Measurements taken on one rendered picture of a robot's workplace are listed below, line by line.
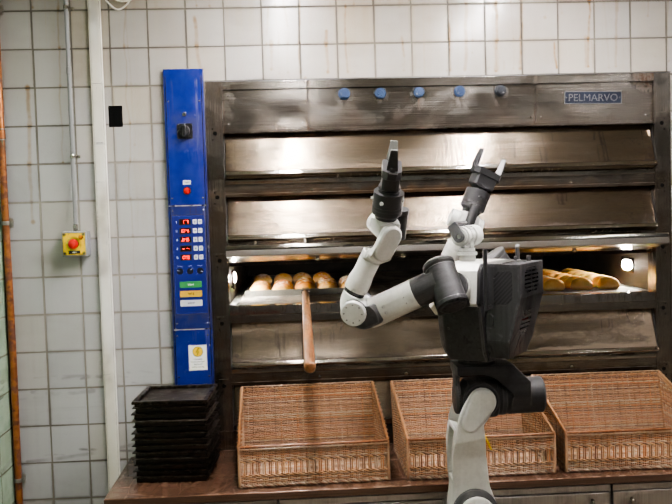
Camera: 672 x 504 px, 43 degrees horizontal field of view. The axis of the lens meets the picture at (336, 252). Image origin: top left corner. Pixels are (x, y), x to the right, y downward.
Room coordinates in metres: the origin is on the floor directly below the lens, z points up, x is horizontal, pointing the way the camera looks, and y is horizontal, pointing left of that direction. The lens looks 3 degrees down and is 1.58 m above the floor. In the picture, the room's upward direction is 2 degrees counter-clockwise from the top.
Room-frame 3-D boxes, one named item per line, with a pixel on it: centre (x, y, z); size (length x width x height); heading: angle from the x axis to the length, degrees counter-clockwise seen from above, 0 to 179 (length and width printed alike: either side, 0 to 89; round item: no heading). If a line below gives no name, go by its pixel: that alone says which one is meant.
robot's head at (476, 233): (2.68, -0.42, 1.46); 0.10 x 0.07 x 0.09; 147
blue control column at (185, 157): (4.42, 0.65, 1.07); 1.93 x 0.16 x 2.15; 3
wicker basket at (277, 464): (3.25, 0.12, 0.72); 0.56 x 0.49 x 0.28; 94
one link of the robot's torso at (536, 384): (2.66, -0.50, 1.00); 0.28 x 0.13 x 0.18; 92
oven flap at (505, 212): (3.55, -0.45, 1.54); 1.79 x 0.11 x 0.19; 93
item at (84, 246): (3.42, 1.04, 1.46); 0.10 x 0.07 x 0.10; 93
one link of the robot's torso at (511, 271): (2.64, -0.46, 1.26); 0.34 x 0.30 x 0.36; 147
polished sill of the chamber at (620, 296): (3.57, -0.45, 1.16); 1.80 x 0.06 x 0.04; 93
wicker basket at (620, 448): (3.31, -1.08, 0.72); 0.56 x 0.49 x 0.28; 92
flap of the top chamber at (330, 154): (3.55, -0.45, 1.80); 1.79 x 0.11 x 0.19; 93
